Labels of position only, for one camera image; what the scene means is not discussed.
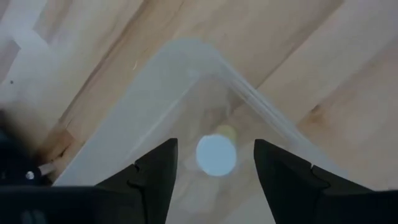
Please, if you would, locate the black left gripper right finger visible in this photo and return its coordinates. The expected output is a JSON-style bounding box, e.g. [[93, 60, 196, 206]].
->
[[253, 138, 374, 224]]

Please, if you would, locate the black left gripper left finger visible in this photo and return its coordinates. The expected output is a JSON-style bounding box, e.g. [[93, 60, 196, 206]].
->
[[95, 138, 179, 224]]

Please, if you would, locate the clear plastic bin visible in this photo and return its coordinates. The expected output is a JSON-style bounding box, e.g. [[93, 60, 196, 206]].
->
[[52, 37, 352, 224]]

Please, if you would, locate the black aluminium rig frame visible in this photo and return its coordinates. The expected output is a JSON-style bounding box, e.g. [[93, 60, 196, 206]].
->
[[0, 108, 55, 187]]

